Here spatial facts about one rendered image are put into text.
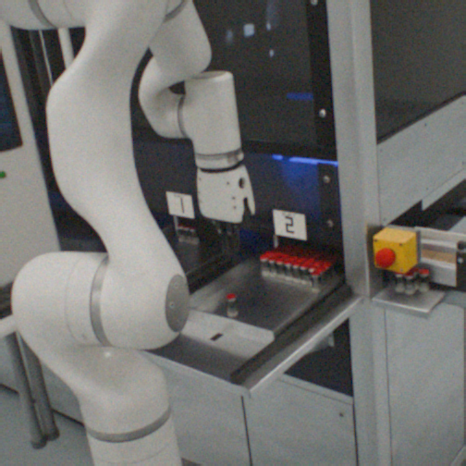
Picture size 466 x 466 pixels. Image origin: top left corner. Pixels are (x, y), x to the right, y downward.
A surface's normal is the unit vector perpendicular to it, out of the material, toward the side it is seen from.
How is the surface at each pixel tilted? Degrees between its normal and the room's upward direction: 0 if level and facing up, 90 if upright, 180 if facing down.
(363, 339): 90
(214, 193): 91
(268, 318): 0
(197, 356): 0
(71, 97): 82
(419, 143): 90
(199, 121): 90
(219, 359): 0
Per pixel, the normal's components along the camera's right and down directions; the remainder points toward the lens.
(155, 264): 0.74, -0.38
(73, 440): -0.11, -0.92
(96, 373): 0.33, -0.60
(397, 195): 0.77, 0.15
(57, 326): -0.29, 0.49
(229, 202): -0.55, 0.39
